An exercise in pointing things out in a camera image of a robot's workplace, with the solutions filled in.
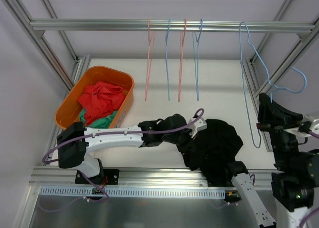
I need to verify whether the orange plastic tub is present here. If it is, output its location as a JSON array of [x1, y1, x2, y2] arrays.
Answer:
[[55, 66, 135, 130]]

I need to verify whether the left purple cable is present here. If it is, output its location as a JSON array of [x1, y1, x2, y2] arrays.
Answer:
[[41, 108, 205, 201]]

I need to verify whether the green tank top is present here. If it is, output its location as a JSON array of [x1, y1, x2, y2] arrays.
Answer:
[[79, 109, 117, 129]]

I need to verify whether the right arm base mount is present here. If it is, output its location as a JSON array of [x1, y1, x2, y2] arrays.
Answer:
[[206, 178, 242, 206]]

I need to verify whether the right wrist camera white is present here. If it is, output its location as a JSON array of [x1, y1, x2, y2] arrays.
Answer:
[[285, 112, 319, 138]]

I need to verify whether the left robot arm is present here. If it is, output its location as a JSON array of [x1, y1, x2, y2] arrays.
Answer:
[[57, 114, 191, 185]]

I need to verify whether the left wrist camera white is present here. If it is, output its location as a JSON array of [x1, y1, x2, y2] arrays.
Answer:
[[187, 117, 207, 138]]

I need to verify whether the pink hanger of green top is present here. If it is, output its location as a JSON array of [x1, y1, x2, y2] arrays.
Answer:
[[178, 18, 187, 102]]

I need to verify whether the blue hanger of black top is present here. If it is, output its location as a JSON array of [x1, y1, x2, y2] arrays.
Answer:
[[239, 21, 307, 149]]

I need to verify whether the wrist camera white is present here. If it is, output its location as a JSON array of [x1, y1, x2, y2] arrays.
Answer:
[[187, 117, 207, 138], [285, 112, 319, 138]]

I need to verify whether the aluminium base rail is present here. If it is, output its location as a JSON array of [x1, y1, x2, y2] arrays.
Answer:
[[28, 166, 282, 189]]

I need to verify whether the blue hanger of red top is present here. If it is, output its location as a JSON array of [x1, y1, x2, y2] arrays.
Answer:
[[192, 19, 203, 101]]

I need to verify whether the red tank top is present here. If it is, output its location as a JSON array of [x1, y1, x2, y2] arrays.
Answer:
[[77, 81, 126, 124]]

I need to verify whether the blue hanger of grey top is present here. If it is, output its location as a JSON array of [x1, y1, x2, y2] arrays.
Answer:
[[164, 19, 170, 101]]

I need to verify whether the black tank top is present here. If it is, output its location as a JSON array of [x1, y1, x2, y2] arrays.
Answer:
[[176, 119, 243, 187]]

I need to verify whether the aluminium hanging rail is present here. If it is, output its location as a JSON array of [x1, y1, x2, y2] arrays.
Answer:
[[29, 18, 316, 34]]

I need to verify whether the slotted white cable duct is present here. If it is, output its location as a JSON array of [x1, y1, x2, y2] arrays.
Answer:
[[39, 186, 226, 200]]

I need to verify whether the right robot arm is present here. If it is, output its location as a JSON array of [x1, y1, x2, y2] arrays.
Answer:
[[222, 93, 319, 228]]

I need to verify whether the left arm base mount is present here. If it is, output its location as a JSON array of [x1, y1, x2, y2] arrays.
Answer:
[[75, 168, 120, 185]]

